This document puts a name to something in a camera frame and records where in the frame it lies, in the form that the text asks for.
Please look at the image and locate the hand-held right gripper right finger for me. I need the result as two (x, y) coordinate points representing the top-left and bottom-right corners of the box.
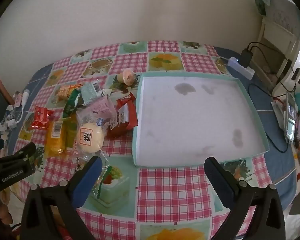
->
(204, 156), (287, 240)

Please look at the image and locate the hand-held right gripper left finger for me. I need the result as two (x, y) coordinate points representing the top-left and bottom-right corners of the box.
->
(20, 156), (103, 240)

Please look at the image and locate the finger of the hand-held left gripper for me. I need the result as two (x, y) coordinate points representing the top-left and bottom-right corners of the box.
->
(14, 142), (37, 160)

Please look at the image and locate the yellow cake packet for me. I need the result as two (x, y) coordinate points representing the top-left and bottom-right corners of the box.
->
(44, 120), (67, 158)

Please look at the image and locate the small red snack packet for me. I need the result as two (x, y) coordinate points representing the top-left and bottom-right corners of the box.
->
(30, 106), (54, 130)

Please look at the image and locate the round white bun packet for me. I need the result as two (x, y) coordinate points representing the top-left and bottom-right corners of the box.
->
(75, 120), (109, 163)

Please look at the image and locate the teal cardboard box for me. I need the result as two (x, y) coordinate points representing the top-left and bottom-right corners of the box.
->
(132, 72), (270, 168)

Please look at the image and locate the dark green snack packet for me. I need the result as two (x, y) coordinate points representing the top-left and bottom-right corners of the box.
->
(63, 88), (84, 118)

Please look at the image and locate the orange snack packet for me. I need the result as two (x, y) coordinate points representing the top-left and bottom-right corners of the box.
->
(55, 84), (77, 99)

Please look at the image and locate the pale pink snack packet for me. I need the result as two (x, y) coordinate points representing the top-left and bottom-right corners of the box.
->
(76, 95), (117, 128)

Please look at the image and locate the large red flower-print packet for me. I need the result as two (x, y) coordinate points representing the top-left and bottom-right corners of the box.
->
(115, 92), (138, 130)

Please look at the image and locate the light teal snack packet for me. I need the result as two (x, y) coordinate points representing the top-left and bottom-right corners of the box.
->
(80, 79), (108, 105)

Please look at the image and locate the pink round candy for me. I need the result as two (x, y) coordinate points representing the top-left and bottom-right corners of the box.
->
(119, 69), (136, 85)

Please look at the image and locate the person's left hand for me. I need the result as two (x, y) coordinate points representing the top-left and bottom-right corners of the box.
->
(0, 189), (18, 230)

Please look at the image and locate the pink checked printed tablecloth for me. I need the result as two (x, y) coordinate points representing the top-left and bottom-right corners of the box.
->
(0, 40), (275, 240)

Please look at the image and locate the upright phone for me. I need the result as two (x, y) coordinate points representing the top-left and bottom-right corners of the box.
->
(284, 91), (298, 143)

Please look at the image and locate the white power strip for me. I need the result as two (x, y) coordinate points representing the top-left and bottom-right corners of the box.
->
(227, 56), (255, 80)

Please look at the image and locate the black charger adapter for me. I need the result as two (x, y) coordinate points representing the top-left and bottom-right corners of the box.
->
(240, 48), (253, 68)

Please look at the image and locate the white chair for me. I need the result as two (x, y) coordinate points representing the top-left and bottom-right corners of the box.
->
(255, 16), (299, 85)

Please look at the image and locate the grey cloth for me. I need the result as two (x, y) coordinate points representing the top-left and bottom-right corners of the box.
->
(265, 0), (300, 35)

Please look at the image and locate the teal cloth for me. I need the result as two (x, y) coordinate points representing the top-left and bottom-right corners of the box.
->
(254, 0), (273, 17)

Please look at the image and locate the white earphone cable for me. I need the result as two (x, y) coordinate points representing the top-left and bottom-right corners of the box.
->
(5, 89), (30, 128)

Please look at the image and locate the black cable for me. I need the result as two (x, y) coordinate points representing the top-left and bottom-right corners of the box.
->
(247, 83), (289, 153)
(247, 41), (297, 93)

